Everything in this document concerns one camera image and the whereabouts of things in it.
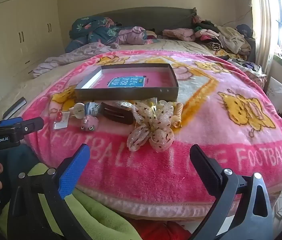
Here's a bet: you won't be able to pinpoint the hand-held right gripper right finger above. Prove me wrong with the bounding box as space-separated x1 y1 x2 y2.
188 144 274 240

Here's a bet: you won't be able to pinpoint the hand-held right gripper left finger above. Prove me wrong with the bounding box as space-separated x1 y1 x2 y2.
7 144 92 240

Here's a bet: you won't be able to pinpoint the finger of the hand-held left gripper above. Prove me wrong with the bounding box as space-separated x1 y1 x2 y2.
4 117 44 140
0 117 23 131

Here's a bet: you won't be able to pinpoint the white hair claw clip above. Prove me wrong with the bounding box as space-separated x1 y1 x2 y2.
69 102 86 120

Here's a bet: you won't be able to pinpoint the pink fuzzy hair accessory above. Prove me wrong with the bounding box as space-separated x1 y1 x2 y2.
81 115 100 132

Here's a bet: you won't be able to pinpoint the dotted sheer hair bow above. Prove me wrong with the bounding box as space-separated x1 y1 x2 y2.
127 100 175 153

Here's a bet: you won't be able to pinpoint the silver blue packet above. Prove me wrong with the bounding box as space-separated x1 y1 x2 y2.
85 102 103 117

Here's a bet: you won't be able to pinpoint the yellow accessory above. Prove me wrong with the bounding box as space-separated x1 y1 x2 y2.
141 99 160 110

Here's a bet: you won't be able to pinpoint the white bead packet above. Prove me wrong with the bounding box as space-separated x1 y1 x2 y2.
116 101 134 109

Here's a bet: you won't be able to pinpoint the shallow cardboard box pink bottom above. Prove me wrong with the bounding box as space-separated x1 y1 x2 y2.
75 63 179 103

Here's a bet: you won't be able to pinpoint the dark teal cloth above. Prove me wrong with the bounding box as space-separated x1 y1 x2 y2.
0 144 47 205

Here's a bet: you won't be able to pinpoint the red bead earrings packet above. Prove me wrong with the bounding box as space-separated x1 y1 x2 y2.
53 111 71 130

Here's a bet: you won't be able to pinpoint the pink printed blanket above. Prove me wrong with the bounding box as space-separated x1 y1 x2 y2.
21 50 282 218

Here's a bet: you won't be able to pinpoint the green cloth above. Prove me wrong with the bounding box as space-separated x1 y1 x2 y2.
0 162 143 240

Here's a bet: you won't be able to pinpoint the brown hair clip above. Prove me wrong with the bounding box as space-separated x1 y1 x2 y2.
100 102 134 125

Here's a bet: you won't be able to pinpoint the red cloth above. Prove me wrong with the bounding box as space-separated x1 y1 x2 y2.
128 219 194 240

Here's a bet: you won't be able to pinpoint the purple quilt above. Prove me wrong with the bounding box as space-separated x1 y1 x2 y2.
33 26 148 78

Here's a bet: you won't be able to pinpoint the cream wardrobe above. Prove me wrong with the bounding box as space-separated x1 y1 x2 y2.
0 0 65 87

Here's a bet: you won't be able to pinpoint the white plastic bag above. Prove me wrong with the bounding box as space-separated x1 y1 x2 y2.
266 76 282 114

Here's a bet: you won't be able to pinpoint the dark clothes heap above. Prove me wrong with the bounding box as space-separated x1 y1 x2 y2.
227 58 267 80

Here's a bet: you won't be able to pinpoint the dark floral quilt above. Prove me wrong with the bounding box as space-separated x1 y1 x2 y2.
64 16 124 53

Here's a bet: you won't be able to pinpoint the bed with beige sheet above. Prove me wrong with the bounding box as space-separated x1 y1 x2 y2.
0 36 268 123

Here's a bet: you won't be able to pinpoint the pile of mixed clothes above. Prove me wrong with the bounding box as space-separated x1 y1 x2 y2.
192 15 255 60

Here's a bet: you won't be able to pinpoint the pink folded clothes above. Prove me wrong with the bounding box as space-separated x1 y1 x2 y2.
162 28 196 42

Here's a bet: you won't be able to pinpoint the cream curtain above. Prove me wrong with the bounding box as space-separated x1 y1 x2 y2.
247 0 282 74

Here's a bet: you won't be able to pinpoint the grey headboard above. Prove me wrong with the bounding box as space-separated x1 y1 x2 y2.
91 8 197 32

